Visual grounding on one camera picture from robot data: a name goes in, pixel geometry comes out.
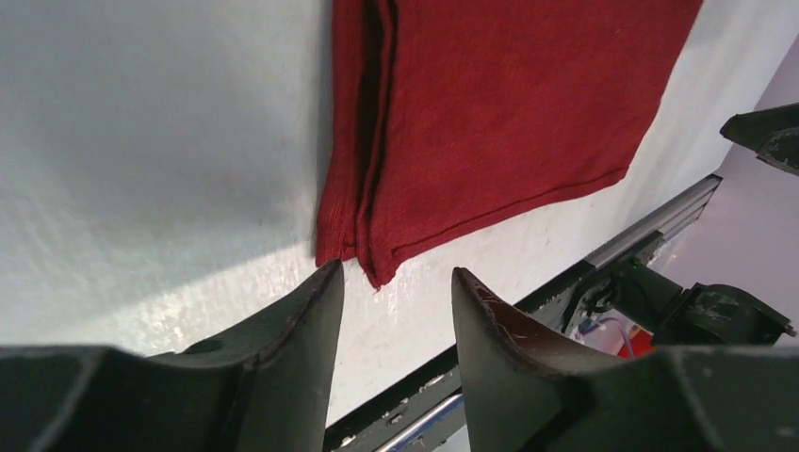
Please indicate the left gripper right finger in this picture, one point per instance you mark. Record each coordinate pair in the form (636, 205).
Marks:
(698, 398)

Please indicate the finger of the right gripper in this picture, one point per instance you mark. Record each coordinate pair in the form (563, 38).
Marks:
(772, 134)

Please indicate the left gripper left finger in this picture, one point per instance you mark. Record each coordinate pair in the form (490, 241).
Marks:
(263, 384)

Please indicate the red cloth napkin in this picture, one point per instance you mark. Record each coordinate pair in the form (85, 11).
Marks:
(452, 116)

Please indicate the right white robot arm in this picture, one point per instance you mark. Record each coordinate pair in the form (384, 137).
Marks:
(713, 314)

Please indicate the aluminium extrusion rail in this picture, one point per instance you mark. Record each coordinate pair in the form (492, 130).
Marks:
(668, 220)

